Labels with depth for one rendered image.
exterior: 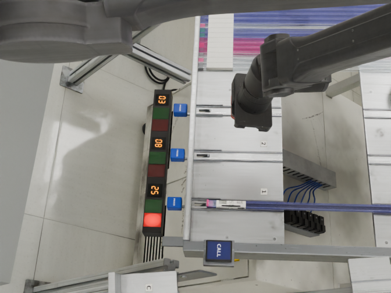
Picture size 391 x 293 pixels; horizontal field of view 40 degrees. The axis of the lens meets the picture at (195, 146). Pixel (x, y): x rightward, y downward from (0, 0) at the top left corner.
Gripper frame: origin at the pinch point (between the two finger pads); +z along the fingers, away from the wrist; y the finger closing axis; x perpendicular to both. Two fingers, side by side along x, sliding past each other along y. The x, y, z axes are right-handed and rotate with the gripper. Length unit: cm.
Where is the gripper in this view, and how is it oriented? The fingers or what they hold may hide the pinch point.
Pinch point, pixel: (241, 122)
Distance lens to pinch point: 101.0
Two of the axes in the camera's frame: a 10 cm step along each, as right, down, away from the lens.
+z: -1.4, 3.9, 9.1
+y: 0.3, -9.2, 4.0
